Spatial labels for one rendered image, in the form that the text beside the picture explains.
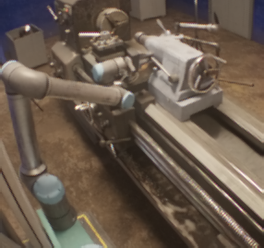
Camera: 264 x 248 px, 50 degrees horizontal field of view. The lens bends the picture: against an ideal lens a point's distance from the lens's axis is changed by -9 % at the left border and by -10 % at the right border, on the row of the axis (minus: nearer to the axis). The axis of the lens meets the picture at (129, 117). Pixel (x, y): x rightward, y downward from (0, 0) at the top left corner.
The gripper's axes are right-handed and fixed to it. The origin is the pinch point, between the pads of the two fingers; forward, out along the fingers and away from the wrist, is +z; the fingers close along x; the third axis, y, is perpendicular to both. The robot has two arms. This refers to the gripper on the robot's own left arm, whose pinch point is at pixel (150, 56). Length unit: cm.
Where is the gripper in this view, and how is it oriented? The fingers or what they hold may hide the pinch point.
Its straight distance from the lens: 176.4
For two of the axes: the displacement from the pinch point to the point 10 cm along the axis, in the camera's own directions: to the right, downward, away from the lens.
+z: 8.8, -3.3, 3.5
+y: -4.8, -6.7, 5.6
